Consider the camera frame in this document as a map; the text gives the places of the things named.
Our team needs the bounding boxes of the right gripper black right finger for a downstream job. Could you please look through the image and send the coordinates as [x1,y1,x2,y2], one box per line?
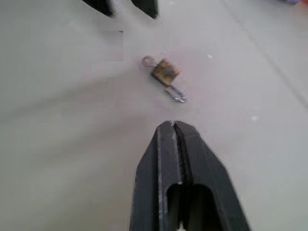
[173,120,251,231]

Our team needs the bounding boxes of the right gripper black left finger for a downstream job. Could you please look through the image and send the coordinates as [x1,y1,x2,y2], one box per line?
[129,121,185,231]

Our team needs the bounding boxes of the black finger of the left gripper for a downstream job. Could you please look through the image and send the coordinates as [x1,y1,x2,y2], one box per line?
[81,0,114,17]
[131,0,159,19]

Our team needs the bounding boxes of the brass padlock with steel shackle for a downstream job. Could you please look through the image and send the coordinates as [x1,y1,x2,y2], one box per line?
[141,55,181,87]

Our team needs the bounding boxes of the silver padlock key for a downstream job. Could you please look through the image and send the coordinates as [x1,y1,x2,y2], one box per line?
[164,83,187,104]

